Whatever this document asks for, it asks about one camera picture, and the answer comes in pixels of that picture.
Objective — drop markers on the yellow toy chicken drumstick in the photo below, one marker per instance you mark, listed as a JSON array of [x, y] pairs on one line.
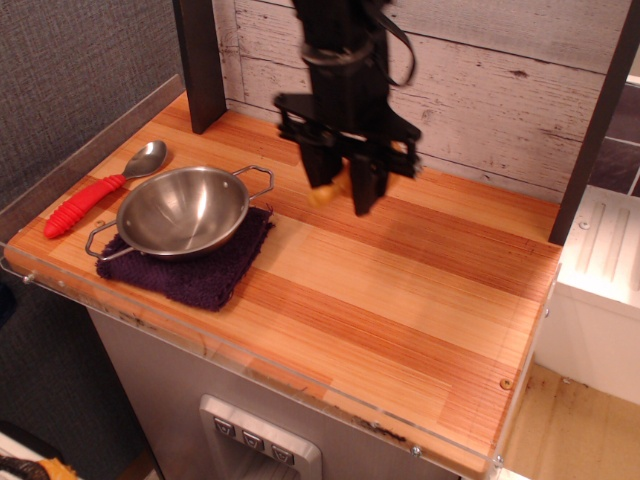
[[327, 192]]

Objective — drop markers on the dark right shelf post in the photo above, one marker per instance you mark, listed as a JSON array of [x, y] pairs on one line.
[[611, 91]]

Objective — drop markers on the grey toy fridge cabinet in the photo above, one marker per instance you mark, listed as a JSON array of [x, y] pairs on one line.
[[203, 421]]

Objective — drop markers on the clear acrylic table edge guard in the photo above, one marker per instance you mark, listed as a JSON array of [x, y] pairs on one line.
[[414, 323]]

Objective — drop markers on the red handled metal spoon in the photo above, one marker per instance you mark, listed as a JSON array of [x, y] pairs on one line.
[[144, 163]]

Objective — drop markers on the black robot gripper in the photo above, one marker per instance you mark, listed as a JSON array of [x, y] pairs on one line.
[[349, 98]]

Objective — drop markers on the orange object bottom left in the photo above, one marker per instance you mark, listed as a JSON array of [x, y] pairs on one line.
[[45, 469]]

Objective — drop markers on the stainless steel bowl with handles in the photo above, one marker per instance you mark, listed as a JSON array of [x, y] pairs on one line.
[[185, 213]]

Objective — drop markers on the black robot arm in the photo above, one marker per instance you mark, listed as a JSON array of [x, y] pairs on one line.
[[346, 26]]

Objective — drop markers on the dark purple cloth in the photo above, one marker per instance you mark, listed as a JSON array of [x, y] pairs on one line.
[[207, 282]]

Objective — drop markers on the white toy sink unit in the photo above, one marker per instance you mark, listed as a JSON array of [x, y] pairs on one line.
[[591, 330]]

